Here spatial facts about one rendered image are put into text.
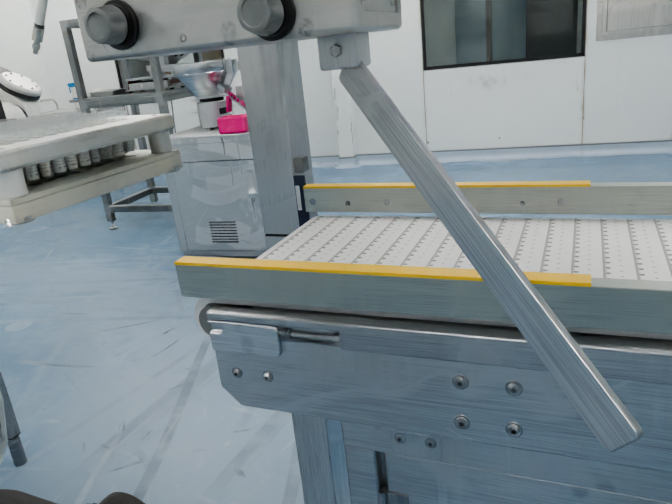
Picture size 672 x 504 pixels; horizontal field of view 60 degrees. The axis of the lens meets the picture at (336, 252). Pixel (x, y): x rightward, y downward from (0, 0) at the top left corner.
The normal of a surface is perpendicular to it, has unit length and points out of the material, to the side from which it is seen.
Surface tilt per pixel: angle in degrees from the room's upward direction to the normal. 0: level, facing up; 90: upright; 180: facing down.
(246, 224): 86
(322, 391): 90
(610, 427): 87
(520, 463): 90
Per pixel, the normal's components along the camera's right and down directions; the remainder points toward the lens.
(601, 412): -0.83, 0.22
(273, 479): -0.10, -0.94
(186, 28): -0.37, 0.34
